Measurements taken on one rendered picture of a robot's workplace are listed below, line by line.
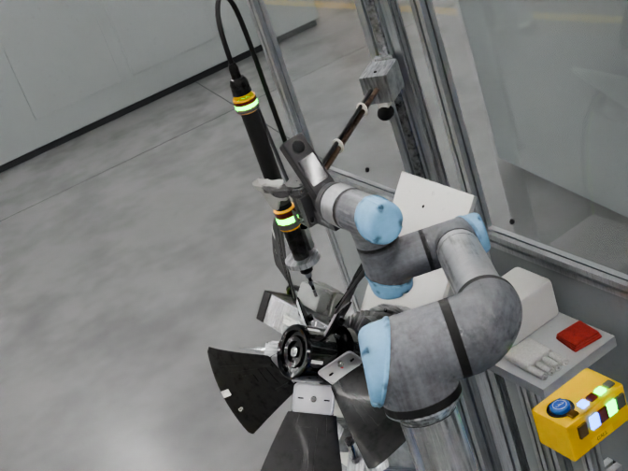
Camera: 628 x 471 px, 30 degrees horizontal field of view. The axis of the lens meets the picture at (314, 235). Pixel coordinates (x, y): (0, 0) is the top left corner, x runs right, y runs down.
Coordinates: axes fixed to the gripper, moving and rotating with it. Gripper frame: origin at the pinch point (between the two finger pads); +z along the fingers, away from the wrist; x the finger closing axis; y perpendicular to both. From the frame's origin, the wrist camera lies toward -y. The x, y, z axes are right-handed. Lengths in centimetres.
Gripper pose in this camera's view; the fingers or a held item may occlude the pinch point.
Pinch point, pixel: (274, 169)
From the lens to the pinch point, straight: 222.1
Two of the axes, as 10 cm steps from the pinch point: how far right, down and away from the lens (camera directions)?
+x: 7.9, -4.9, 3.8
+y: 3.0, 8.4, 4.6
